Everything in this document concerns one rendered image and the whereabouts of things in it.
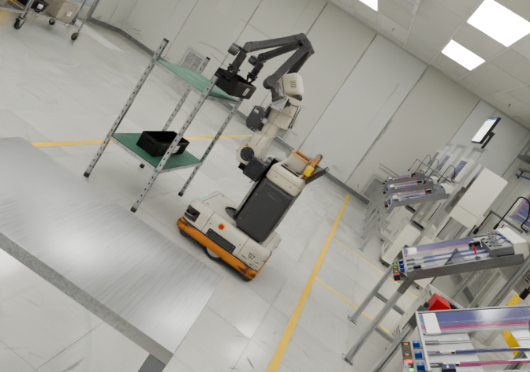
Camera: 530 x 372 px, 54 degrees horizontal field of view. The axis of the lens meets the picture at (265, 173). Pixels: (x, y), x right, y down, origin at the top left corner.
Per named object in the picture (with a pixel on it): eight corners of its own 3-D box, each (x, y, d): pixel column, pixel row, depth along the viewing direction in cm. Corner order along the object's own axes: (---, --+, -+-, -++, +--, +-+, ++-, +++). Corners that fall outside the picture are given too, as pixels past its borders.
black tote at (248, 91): (229, 95, 347) (239, 81, 345) (209, 80, 349) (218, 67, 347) (248, 99, 403) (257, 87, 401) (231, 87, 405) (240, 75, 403)
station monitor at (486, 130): (477, 144, 630) (498, 116, 622) (468, 143, 687) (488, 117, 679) (487, 150, 628) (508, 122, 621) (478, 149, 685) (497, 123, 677)
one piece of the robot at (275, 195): (268, 242, 409) (328, 156, 394) (253, 259, 356) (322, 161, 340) (234, 217, 413) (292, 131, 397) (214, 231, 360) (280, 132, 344)
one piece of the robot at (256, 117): (266, 134, 388) (281, 110, 384) (259, 135, 361) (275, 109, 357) (248, 122, 390) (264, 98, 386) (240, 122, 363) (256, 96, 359)
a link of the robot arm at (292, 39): (306, 39, 350) (301, 44, 360) (304, 31, 350) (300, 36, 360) (246, 50, 339) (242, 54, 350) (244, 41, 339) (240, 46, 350)
